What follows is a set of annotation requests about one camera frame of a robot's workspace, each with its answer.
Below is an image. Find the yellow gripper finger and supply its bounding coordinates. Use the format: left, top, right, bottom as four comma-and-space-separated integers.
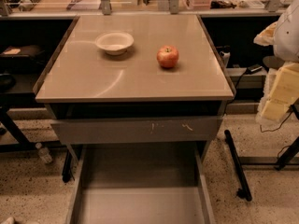
256, 63, 299, 125

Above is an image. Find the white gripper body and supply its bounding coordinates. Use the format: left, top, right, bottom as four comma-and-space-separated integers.
253, 21, 277, 46

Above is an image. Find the red apple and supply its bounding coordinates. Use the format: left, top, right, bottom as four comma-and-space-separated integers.
156, 45, 179, 69

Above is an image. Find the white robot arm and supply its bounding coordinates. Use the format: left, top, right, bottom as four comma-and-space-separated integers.
253, 0, 299, 125

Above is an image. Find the closed top drawer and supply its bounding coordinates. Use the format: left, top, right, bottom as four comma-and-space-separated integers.
51, 116, 222, 145

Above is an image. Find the grey drawer cabinet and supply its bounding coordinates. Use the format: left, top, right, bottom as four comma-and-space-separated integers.
35, 14, 235, 155

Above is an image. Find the open middle drawer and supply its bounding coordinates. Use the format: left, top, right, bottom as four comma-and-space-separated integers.
65, 143, 216, 224

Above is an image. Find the black power adapter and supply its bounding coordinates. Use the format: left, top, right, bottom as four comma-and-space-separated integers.
246, 64, 263, 75

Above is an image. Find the white paper bowl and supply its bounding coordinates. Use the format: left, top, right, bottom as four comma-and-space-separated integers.
95, 31, 134, 55

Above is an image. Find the plastic water bottle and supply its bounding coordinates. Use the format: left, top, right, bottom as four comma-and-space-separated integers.
36, 143, 53, 164

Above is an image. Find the black cable on floor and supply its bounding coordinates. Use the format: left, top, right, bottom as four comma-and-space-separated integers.
259, 109, 295, 134

